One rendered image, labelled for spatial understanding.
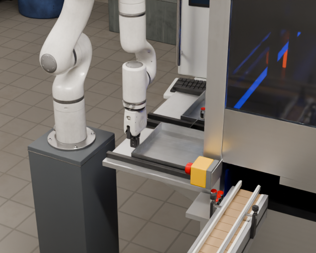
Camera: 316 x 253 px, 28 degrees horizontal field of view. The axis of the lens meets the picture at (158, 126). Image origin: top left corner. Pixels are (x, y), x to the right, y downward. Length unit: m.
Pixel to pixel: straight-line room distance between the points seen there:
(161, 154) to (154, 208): 1.23
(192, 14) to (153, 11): 2.69
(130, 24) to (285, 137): 0.63
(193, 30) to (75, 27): 0.96
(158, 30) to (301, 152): 3.91
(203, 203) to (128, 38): 0.60
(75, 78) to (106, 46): 3.33
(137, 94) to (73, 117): 0.31
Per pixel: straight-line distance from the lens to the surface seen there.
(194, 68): 3.13
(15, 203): 3.68
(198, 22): 3.04
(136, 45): 2.13
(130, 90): 2.20
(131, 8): 2.09
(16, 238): 3.43
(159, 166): 2.24
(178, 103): 2.72
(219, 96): 1.96
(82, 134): 2.45
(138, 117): 2.26
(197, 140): 2.44
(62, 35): 2.24
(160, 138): 2.45
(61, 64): 2.25
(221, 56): 1.90
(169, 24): 5.66
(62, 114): 2.40
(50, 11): 6.42
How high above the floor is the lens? 2.11
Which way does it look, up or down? 29 degrees down
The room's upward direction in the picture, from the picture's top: straight up
